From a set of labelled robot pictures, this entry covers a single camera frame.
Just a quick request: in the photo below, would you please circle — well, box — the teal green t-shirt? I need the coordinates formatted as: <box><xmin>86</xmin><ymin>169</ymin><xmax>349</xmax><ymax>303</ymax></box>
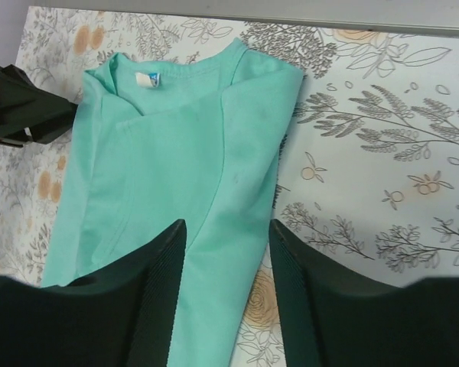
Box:
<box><xmin>41</xmin><ymin>40</ymin><xmax>303</xmax><ymax>366</ymax></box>

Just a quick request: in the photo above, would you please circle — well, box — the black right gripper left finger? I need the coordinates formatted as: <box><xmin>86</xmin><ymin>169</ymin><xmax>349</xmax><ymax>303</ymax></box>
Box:
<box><xmin>0</xmin><ymin>220</ymin><xmax>187</xmax><ymax>366</ymax></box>

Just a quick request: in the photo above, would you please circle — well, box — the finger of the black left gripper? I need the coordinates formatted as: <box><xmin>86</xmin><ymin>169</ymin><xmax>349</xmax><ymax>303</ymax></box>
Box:
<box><xmin>0</xmin><ymin>65</ymin><xmax>77</xmax><ymax>148</ymax></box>

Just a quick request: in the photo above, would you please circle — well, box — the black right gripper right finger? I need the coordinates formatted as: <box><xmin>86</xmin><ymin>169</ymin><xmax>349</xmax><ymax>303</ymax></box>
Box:
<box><xmin>269</xmin><ymin>219</ymin><xmax>459</xmax><ymax>366</ymax></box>

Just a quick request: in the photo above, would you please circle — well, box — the floral patterned table mat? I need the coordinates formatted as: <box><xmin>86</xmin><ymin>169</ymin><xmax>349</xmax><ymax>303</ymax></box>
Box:
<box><xmin>16</xmin><ymin>7</ymin><xmax>459</xmax><ymax>286</ymax></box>

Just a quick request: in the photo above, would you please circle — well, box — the aluminium frame rail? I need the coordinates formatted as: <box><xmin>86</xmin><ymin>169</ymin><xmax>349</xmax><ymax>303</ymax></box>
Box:
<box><xmin>35</xmin><ymin>0</ymin><xmax>459</xmax><ymax>37</ymax></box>

